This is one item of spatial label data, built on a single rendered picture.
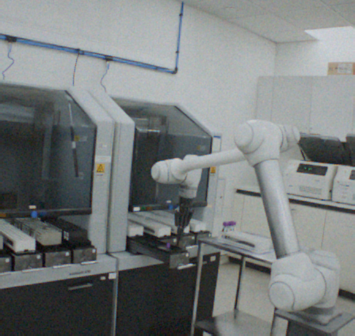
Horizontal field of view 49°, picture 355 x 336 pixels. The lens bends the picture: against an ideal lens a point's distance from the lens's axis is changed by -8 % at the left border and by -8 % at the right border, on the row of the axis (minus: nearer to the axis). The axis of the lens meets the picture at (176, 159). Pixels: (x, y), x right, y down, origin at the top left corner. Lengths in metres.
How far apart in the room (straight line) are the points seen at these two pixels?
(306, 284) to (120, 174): 1.14
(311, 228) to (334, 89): 1.47
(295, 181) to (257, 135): 2.76
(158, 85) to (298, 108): 1.66
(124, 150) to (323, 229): 2.52
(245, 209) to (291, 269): 3.17
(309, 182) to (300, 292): 2.79
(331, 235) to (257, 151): 2.66
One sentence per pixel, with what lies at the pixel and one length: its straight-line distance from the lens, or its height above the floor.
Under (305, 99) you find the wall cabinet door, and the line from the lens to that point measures 4.64.
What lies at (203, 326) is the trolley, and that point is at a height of 0.28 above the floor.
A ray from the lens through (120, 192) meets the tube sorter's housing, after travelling 2.21.
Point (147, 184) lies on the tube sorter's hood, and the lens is 2.30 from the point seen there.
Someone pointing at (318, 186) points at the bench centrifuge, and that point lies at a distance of 4.18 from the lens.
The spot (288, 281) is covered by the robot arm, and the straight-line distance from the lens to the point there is 1.51.
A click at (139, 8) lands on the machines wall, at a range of 3.75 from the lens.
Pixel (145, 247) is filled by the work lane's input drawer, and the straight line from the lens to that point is 2.20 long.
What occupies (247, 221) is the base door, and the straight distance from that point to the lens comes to 4.66.
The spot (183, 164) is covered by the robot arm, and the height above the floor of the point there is 1.26.
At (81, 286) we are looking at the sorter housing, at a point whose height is 0.62.
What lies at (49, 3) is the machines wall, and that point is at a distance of 3.27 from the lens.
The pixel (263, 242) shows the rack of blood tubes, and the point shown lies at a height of 0.87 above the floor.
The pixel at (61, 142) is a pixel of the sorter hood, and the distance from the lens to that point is 1.97.
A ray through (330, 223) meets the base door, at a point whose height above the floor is 0.70.
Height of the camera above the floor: 1.38
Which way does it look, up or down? 3 degrees down
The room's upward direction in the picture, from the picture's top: 5 degrees clockwise
